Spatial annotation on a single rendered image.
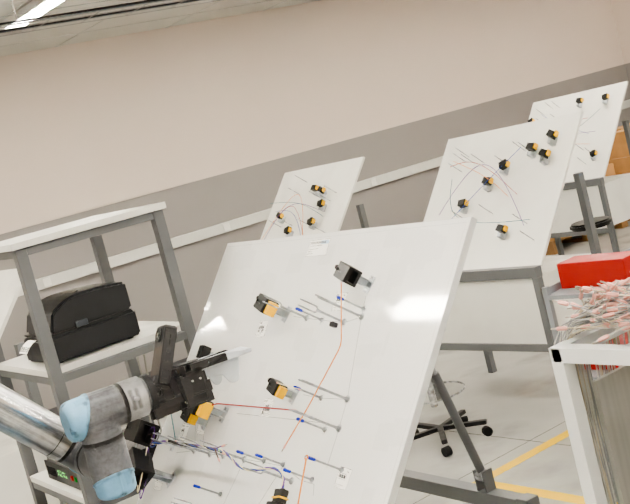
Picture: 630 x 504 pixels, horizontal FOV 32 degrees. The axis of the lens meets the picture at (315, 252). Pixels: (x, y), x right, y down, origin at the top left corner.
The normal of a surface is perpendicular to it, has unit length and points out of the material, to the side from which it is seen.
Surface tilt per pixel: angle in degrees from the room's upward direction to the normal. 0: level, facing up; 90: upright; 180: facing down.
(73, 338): 90
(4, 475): 90
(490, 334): 90
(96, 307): 90
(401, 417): 52
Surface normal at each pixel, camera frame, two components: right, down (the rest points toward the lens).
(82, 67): 0.57, -0.06
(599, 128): -0.75, -0.41
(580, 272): -0.74, 0.26
